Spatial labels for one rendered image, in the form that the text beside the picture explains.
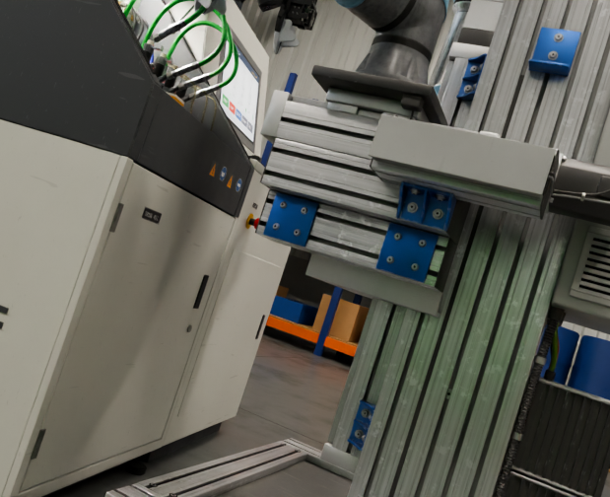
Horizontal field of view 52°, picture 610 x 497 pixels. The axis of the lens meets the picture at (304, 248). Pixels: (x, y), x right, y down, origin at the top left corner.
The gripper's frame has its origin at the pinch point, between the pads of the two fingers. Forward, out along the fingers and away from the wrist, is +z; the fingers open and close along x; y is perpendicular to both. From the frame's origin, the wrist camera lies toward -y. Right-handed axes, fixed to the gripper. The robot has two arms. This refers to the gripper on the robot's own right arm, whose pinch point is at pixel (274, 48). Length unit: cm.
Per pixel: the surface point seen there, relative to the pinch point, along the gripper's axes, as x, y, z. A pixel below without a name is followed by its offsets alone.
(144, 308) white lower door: -18, -3, 76
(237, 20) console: 50, -38, -26
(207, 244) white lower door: 6, -3, 56
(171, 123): -34.7, -2.8, 34.3
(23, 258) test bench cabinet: -47, -17, 71
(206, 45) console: 24.6, -32.7, -4.9
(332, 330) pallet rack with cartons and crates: 529, -46, 95
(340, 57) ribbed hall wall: 670, -177, -258
